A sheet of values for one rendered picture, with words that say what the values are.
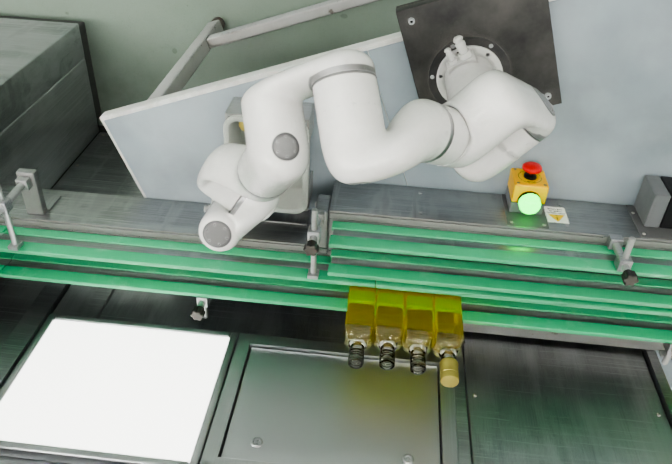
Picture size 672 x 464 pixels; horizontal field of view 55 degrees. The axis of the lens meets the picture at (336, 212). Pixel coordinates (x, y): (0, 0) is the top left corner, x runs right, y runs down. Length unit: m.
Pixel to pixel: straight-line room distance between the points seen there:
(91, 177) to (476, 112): 1.44
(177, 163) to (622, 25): 0.96
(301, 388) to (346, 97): 0.73
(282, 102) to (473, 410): 0.81
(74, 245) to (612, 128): 1.15
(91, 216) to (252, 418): 0.59
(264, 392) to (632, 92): 0.94
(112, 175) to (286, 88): 1.29
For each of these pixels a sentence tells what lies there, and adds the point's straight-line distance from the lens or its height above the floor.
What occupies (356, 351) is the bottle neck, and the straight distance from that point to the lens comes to 1.25.
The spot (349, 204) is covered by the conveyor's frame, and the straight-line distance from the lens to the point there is 1.37.
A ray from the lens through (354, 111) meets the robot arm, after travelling 0.81.
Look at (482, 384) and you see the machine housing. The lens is 1.47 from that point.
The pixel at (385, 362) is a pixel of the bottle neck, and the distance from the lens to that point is 1.26.
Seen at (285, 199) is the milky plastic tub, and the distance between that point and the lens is 1.43.
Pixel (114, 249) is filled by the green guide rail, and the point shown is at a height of 0.93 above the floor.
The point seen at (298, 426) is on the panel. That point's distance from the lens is 1.31.
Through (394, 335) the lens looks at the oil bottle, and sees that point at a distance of 1.27.
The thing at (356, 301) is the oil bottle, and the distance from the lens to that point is 1.33.
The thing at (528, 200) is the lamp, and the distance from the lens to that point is 1.37.
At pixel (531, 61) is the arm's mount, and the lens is 1.31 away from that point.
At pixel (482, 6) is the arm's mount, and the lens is 1.26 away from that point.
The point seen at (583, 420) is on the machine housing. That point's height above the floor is 1.09.
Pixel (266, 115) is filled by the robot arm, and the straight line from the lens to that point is 0.87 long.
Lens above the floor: 1.98
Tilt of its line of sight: 55 degrees down
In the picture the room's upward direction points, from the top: 170 degrees counter-clockwise
